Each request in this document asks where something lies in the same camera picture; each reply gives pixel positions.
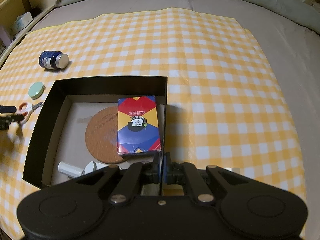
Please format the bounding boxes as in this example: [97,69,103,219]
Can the orange white small scissors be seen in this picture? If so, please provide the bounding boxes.
[16,101,43,125]

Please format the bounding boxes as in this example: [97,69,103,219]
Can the mint green round case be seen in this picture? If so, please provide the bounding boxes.
[28,82,46,100]

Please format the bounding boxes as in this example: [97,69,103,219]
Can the colourful card box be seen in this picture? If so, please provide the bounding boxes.
[117,95,162,156]

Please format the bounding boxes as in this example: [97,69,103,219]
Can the round cork coaster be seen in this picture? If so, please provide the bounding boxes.
[85,106,129,164]

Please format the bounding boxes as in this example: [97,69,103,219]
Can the dark blue jar silver lid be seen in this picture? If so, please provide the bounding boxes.
[39,50,69,70]

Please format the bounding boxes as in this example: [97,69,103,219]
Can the black storage box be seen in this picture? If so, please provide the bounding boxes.
[23,76,168,189]

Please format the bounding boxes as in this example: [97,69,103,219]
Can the yellow white checkered cloth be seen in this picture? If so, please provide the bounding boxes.
[1,8,308,239]

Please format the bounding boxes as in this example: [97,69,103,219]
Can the white tissue box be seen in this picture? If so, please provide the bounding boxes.
[10,12,33,35]

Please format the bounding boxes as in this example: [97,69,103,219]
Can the wooden bedside shelf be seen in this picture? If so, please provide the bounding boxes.
[1,0,55,64]

